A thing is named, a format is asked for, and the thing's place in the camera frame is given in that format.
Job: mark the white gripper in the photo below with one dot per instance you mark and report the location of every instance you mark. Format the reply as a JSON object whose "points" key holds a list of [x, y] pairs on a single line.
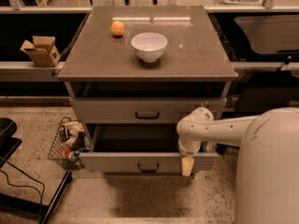
{"points": [[189, 150]]}

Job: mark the grey drawer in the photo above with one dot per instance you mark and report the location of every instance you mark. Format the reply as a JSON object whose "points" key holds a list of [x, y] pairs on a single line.
{"points": [[134, 149], [142, 110]]}

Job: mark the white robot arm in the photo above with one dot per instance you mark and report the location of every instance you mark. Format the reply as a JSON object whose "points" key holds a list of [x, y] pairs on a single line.
{"points": [[267, 175]]}

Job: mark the grey drawer cabinet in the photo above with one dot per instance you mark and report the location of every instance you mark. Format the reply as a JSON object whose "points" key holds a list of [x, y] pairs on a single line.
{"points": [[101, 65]]}

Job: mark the open cardboard box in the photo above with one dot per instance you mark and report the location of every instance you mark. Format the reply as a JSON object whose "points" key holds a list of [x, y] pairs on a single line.
{"points": [[42, 51]]}

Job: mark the black office chair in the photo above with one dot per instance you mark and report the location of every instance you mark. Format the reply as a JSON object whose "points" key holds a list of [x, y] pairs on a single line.
{"points": [[265, 91]]}

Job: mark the white bowl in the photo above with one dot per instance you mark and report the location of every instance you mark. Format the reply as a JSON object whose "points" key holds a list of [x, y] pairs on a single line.
{"points": [[149, 47]]}

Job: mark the orange fruit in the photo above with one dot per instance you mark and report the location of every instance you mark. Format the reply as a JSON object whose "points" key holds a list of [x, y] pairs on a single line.
{"points": [[117, 28]]}

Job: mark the black stand base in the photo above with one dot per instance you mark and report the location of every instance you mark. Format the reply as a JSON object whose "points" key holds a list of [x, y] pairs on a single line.
{"points": [[8, 145]]}

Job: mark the wire basket with items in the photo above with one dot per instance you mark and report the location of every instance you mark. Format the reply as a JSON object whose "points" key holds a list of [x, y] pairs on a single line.
{"points": [[69, 142]]}

